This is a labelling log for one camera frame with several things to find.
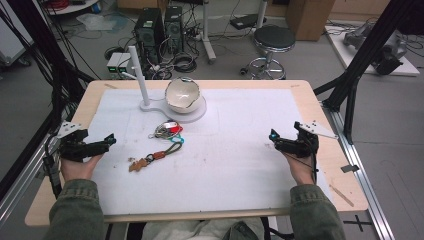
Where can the white table leg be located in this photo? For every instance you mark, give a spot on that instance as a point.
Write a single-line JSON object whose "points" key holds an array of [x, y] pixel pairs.
{"points": [[207, 33]]}

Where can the white platform board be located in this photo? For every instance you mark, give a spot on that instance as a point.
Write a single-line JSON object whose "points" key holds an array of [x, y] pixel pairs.
{"points": [[405, 68]]}

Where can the small black computer tower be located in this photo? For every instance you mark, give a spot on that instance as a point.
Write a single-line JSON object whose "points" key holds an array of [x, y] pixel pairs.
{"points": [[174, 28]]}

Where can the black round stool chrome base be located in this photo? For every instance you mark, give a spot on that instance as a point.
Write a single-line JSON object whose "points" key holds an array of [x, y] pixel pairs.
{"points": [[273, 38]]}

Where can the person's left hand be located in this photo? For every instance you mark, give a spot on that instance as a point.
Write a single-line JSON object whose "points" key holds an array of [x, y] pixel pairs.
{"points": [[78, 170]]}

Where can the clear plastic sheet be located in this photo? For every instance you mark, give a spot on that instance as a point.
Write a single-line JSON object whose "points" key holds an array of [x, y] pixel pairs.
{"points": [[100, 22]]}

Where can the grey robot device on platform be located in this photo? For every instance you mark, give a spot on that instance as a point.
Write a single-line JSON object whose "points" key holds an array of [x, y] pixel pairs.
{"points": [[391, 50]]}

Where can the round white table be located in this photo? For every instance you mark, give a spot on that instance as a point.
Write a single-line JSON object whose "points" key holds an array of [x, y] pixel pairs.
{"points": [[71, 6]]}

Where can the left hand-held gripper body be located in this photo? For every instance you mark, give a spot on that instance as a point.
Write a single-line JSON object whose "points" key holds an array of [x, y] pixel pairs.
{"points": [[75, 148]]}

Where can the grey bench power supply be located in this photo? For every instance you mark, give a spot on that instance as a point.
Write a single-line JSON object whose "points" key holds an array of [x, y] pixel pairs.
{"points": [[126, 63], [113, 65]]}

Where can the person's lap light clothing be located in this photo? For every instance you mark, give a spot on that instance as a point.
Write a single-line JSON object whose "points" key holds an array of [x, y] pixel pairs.
{"points": [[200, 230]]}

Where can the white bowl with silver rim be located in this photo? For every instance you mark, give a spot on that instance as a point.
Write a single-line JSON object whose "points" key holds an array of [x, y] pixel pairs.
{"points": [[182, 96]]}

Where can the black metal frame stand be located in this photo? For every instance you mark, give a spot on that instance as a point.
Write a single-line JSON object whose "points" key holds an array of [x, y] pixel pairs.
{"points": [[363, 56]]}

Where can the brown cardboard box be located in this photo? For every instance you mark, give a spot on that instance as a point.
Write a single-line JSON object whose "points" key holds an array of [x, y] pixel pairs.
{"points": [[308, 18]]}

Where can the person's right hand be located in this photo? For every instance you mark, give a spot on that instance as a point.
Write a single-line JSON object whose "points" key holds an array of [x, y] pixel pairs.
{"points": [[301, 170]]}

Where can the flat black box on floor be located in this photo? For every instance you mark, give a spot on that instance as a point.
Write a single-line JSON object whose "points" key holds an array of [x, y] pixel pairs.
{"points": [[246, 21]]}

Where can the aluminium rail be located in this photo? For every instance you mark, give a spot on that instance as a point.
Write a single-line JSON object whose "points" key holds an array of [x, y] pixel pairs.
{"points": [[366, 186], [23, 186]]}

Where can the white table mat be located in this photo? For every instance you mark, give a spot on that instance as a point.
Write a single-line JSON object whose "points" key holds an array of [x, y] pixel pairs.
{"points": [[216, 160]]}

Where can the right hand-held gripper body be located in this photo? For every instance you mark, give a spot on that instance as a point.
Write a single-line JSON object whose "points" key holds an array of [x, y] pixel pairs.
{"points": [[301, 143]]}

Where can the large black computer tower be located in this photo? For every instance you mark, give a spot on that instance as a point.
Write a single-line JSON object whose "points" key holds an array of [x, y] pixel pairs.
{"points": [[148, 33]]}

